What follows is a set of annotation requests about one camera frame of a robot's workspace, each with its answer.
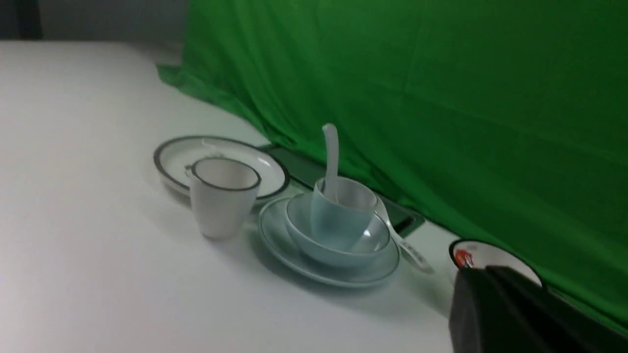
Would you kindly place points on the green cloth backdrop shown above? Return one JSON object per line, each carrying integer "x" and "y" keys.
{"x": 504, "y": 121}

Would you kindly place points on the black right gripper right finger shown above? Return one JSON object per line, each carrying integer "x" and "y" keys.
{"x": 559, "y": 325}

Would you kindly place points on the plain white ceramic spoon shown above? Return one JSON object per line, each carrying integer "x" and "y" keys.
{"x": 333, "y": 152}

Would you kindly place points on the white cup black rim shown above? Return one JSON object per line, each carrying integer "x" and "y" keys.
{"x": 222, "y": 194}

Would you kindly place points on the white plate black rim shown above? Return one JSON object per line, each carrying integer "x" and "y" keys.
{"x": 173, "y": 160}

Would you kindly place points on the light blue rimmed plate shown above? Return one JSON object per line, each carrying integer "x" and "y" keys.
{"x": 284, "y": 226}

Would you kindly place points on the light blue bowl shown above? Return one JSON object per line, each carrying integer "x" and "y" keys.
{"x": 375, "y": 244}

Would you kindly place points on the light blue cup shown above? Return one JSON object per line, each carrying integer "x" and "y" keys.
{"x": 339, "y": 225}

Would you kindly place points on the white spoon with printed handle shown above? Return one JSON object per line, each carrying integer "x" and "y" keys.
{"x": 412, "y": 255}

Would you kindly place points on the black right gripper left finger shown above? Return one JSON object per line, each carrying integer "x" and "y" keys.
{"x": 485, "y": 318}

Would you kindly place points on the white bowl black rim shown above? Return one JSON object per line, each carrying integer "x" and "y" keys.
{"x": 477, "y": 254}

